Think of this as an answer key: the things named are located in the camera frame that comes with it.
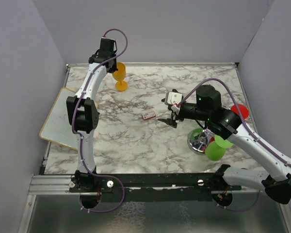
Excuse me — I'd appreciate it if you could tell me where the orange plastic wine glass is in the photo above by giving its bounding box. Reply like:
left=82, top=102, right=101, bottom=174
left=112, top=62, right=128, bottom=91

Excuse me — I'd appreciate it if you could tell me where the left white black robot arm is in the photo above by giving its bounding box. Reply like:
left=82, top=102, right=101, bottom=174
left=66, top=37, right=117, bottom=192

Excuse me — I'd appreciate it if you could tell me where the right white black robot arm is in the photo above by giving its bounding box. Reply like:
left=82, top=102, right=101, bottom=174
left=162, top=85, right=291, bottom=204

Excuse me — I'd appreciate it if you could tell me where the far green wine glass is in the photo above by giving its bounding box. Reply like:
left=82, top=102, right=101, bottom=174
left=190, top=120, right=207, bottom=139

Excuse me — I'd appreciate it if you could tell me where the green wine glass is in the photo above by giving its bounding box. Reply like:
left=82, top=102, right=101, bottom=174
left=190, top=120, right=207, bottom=139
left=205, top=135, right=233, bottom=162

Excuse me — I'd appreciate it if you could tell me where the near green wine glass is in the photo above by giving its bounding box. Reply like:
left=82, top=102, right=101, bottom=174
left=205, top=135, right=233, bottom=162

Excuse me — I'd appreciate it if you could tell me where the red plastic wine glass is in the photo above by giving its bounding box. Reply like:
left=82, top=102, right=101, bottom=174
left=230, top=104, right=249, bottom=119

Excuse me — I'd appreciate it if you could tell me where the small red white card box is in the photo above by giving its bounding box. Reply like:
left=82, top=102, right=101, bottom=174
left=142, top=111, right=156, bottom=120

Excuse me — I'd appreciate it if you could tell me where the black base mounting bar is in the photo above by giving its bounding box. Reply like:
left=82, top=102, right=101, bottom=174
left=69, top=172, right=241, bottom=202

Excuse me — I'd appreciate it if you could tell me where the yellow framed whiteboard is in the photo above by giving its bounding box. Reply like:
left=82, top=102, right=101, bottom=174
left=39, top=87, right=99, bottom=151

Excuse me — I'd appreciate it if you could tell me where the chrome wire wine glass rack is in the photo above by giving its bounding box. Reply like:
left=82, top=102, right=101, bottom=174
left=187, top=121, right=215, bottom=155

